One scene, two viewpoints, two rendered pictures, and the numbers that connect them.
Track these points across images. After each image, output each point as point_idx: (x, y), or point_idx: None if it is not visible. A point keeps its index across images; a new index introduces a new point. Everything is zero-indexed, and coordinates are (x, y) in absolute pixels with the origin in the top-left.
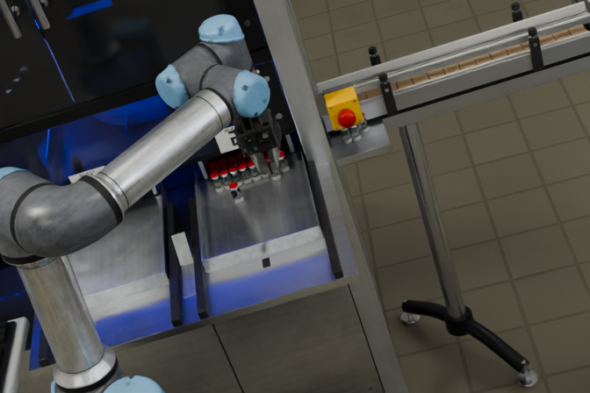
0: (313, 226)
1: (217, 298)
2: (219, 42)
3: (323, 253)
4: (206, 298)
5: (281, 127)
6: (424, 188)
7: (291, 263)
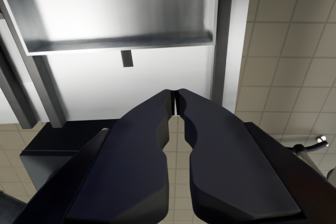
0: (206, 44)
1: (69, 98)
2: None
3: (204, 68)
4: (56, 99)
5: None
6: None
7: (161, 72)
